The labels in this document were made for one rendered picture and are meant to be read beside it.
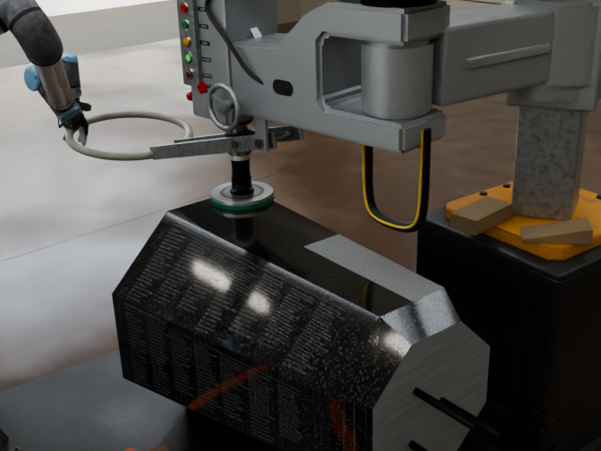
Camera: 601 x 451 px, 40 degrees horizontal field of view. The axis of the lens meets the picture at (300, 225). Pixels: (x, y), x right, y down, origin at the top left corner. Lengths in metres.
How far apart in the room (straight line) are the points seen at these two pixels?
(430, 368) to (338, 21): 0.93
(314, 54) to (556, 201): 0.94
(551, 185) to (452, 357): 0.76
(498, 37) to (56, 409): 2.05
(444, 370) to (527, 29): 0.97
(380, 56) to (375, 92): 0.10
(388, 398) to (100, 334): 1.90
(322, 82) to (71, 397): 1.65
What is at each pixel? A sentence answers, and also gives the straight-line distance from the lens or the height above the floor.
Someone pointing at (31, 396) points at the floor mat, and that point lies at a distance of 3.36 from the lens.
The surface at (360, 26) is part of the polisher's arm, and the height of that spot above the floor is 1.46.
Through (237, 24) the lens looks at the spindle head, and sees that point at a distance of 2.54.
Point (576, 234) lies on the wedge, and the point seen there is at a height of 0.81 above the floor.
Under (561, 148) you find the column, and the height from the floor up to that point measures 1.02.
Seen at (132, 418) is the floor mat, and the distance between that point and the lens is 3.13.
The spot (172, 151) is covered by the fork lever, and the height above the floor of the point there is 0.93.
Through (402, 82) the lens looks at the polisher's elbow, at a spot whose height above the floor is 1.32.
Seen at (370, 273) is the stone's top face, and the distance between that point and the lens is 2.27.
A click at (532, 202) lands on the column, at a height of 0.83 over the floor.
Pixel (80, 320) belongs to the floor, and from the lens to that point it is 3.84.
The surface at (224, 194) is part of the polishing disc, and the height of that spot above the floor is 0.83.
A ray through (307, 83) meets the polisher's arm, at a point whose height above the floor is 1.28.
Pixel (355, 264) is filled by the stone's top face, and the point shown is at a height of 0.80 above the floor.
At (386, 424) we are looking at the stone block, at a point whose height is 0.55.
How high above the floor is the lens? 1.82
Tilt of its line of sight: 23 degrees down
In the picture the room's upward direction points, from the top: 2 degrees counter-clockwise
